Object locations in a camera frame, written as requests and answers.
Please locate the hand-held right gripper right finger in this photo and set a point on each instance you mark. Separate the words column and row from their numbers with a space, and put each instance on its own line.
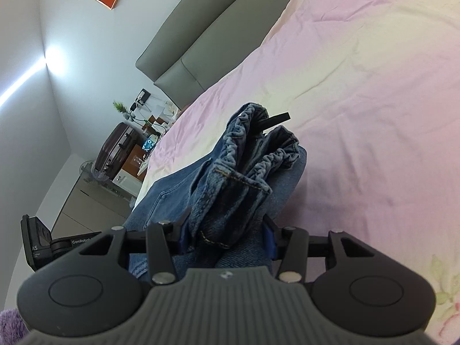
column 268, row 240

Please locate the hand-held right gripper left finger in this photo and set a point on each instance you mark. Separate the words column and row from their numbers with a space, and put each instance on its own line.
column 182, row 239

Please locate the blue denim pants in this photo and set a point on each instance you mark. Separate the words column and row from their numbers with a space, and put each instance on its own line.
column 230, row 194

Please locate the grey low cabinet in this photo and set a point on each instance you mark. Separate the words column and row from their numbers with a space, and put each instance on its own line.
column 90, row 208

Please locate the wooden nightstand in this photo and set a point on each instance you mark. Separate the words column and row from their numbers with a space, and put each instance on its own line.
column 133, row 172

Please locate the purple fuzzy cloth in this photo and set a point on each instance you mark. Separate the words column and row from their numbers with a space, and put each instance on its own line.
column 10, row 327

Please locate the small white fan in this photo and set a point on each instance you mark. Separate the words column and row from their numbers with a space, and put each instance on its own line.
column 91, row 170

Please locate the smartphone with lit screen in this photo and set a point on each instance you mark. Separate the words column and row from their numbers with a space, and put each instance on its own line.
column 150, row 143

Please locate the maroon suitcase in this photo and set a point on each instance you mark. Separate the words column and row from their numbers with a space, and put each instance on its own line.
column 115, row 151

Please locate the small green plant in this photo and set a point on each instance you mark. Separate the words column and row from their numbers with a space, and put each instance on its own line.
column 120, row 107

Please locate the pink floral duvet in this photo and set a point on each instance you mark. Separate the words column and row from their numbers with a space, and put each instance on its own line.
column 359, row 115

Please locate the white light strip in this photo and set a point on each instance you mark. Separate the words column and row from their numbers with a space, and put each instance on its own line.
column 21, row 81

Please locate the grey padded headboard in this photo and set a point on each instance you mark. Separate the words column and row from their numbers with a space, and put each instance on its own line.
column 201, row 39

